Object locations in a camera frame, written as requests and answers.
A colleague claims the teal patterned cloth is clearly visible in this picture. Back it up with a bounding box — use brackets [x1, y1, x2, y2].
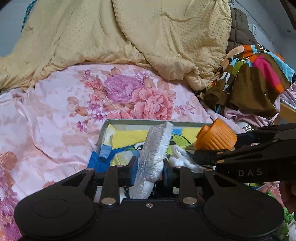
[22, 0, 38, 31]

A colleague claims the orange ribbed cup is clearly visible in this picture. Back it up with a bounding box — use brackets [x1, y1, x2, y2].
[194, 119, 238, 151]

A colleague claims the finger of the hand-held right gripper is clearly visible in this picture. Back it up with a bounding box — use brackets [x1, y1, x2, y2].
[192, 137, 296, 166]
[233, 123, 296, 148]

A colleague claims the white knit glove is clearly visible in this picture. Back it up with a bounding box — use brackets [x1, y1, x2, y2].
[166, 145, 204, 173]

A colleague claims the colourful patterned brown cloth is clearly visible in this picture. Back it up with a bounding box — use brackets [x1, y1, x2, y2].
[203, 44, 296, 118]

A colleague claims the grey tray with cartoon picture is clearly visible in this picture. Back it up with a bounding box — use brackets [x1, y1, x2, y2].
[88, 119, 245, 200]

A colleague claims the white printed sponge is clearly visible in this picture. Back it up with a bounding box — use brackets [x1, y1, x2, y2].
[128, 122, 174, 200]

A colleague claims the pale pink garment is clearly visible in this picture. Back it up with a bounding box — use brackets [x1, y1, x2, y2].
[217, 83, 296, 127]

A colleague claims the pink floral bedsheet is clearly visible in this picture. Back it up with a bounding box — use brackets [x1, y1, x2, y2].
[0, 64, 232, 241]

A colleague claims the person's right hand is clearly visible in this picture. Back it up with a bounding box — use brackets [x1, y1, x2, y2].
[279, 180, 296, 214]

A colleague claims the brown quilted jacket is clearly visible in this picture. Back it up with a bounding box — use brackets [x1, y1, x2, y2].
[228, 7, 262, 54]

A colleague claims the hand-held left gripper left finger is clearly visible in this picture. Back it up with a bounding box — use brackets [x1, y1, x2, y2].
[59, 156, 138, 207]

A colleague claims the yellow dotted blanket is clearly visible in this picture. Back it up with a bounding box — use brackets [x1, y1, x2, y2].
[0, 0, 233, 91]

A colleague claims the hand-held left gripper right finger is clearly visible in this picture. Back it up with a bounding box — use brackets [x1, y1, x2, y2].
[163, 159, 234, 207]

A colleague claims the clear container of green pieces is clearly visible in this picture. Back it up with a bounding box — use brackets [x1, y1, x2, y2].
[264, 189, 296, 241]

